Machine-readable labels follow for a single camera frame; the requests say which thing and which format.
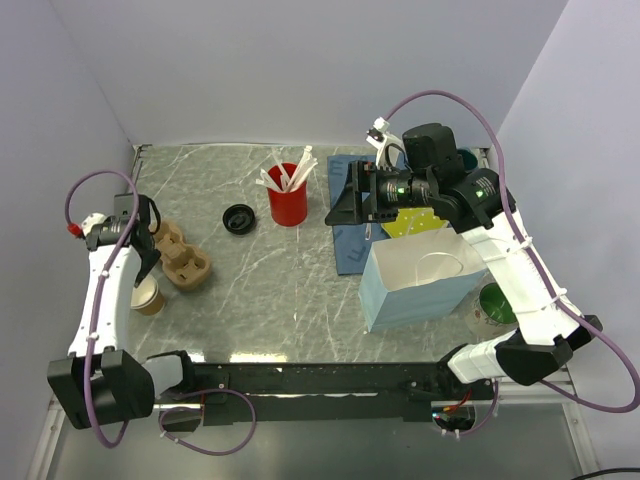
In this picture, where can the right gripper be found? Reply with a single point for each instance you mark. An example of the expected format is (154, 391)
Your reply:
(349, 209)

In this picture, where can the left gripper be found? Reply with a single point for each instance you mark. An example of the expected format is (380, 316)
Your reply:
(146, 266)

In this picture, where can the brown paper cup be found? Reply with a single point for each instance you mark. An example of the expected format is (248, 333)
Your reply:
(147, 299)

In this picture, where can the black cup lid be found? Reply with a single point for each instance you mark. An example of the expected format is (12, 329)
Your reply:
(239, 219)

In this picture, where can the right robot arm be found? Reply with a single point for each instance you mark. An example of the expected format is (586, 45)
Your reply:
(548, 332)

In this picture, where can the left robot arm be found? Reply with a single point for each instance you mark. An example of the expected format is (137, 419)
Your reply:
(98, 376)

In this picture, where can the blue letter-print cloth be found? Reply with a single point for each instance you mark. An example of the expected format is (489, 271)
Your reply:
(351, 245)

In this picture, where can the cardboard cup carrier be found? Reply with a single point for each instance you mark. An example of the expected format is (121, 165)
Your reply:
(185, 265)

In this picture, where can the red straw holder cup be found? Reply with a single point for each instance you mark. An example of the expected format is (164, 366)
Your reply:
(288, 209)

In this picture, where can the white wrapped straws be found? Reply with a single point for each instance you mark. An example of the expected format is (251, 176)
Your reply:
(285, 182)

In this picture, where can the yellow dotted plate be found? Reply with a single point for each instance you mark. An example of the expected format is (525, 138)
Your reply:
(410, 221)

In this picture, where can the light blue paper bag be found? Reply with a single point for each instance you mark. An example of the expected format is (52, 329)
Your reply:
(417, 278)

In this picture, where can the dark green mug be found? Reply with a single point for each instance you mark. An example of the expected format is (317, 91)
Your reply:
(469, 159)

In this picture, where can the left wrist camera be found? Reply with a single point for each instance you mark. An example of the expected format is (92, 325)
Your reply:
(82, 230)

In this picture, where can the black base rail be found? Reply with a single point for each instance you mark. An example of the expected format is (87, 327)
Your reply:
(226, 393)

